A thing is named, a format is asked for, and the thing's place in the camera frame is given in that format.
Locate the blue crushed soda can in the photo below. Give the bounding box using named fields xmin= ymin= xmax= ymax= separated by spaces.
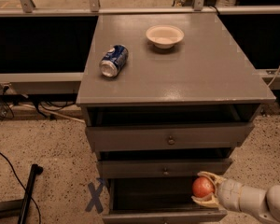
xmin=99 ymin=45 xmax=129 ymax=77

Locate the grey top drawer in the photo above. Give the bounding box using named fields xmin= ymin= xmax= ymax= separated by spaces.
xmin=86 ymin=104 xmax=259 ymax=152

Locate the black metal stand leg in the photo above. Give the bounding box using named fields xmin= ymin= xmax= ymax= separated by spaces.
xmin=0 ymin=164 xmax=43 ymax=224

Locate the grey drawer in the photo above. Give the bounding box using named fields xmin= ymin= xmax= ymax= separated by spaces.
xmin=86 ymin=104 xmax=259 ymax=152
xmin=96 ymin=147 xmax=232 ymax=179
xmin=103 ymin=177 xmax=227 ymax=224

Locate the black floor cable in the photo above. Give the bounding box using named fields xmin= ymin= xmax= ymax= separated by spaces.
xmin=0 ymin=145 xmax=42 ymax=224

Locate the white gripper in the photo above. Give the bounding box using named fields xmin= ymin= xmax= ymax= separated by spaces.
xmin=192 ymin=171 xmax=243 ymax=212

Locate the grey drawer cabinet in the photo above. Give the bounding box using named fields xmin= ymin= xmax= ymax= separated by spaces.
xmin=76 ymin=13 xmax=277 ymax=224

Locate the grey middle drawer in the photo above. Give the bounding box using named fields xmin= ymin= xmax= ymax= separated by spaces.
xmin=96 ymin=147 xmax=232 ymax=179

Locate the grey metal railing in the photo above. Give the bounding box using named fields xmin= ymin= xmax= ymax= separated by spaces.
xmin=0 ymin=0 xmax=280 ymax=18

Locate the grey bottom drawer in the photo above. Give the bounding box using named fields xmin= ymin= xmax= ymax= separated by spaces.
xmin=103 ymin=177 xmax=227 ymax=224

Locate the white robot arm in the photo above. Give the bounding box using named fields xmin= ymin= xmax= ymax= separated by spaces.
xmin=191 ymin=171 xmax=280 ymax=224

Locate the white cable on right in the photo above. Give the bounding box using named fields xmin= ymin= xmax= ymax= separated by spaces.
xmin=266 ymin=49 xmax=280 ymax=89

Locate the red apple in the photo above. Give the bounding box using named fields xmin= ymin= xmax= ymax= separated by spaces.
xmin=192 ymin=176 xmax=215 ymax=198

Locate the white paper bowl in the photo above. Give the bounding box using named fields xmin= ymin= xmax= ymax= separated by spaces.
xmin=146 ymin=25 xmax=184 ymax=49

